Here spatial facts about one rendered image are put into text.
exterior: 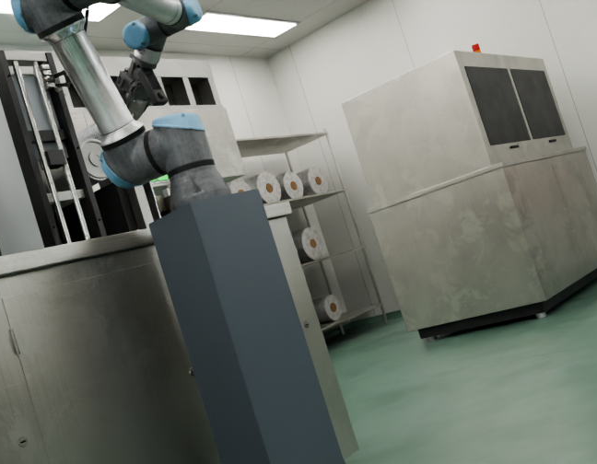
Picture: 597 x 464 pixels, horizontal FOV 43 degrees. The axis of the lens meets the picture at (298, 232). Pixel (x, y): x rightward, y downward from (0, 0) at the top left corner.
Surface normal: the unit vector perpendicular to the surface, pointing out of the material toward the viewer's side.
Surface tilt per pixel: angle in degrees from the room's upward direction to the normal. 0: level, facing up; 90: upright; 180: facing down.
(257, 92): 90
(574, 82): 90
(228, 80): 90
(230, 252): 90
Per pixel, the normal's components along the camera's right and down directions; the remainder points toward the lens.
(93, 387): 0.75, -0.27
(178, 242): -0.73, 0.20
